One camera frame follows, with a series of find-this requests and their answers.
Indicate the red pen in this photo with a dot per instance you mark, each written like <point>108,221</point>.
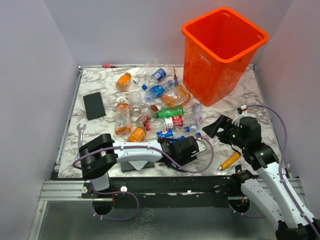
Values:
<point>107,66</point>

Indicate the blue pepsi bottle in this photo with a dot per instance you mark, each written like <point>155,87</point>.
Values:
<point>165,134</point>

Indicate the small orange juice bottle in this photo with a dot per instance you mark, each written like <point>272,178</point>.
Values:
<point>123,82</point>

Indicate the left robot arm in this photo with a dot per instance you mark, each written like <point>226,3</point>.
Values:
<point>99,155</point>

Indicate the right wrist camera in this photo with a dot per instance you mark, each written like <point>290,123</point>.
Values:
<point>242,112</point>

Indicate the clear crushed bottle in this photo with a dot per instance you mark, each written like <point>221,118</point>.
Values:
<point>196,116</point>

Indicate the silver wrench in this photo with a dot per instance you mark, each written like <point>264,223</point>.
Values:
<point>80,130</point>

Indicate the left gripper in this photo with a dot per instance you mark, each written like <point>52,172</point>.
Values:
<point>189,158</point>

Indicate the small red label bottle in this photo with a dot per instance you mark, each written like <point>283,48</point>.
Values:
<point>142,121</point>

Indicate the orange plastic bin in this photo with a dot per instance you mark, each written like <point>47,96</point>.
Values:
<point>219,46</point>

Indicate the clear plastic cup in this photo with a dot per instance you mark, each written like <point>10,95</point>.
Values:
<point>135,103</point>

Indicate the blue bottle cap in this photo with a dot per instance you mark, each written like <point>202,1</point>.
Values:
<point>144,87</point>

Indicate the blue label water bottle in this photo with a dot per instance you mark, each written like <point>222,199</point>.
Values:
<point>157,91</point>

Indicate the black foam pad upper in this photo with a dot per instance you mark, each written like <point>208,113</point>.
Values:
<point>94,106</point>

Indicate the large crushed orange bottle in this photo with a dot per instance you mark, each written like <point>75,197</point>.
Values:
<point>176,96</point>

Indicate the orange bottle lower left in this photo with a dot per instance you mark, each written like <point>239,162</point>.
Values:
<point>137,135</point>

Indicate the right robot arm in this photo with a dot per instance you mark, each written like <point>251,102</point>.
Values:
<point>280,204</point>

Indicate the red screwdriver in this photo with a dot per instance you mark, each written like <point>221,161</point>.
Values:
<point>175,78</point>

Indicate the blue label bottle top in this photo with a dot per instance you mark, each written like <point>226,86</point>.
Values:
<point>156,76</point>

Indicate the yellow handle utility knife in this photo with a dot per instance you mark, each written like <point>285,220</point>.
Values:
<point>232,159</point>

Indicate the green sprite bottle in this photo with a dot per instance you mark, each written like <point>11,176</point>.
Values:
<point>167,112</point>

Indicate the white rounded box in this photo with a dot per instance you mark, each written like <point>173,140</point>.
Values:
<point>137,165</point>

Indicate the tall orange label bottle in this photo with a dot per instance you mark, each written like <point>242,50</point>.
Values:
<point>123,118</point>

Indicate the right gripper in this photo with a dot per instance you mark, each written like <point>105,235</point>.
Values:
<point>222,121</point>

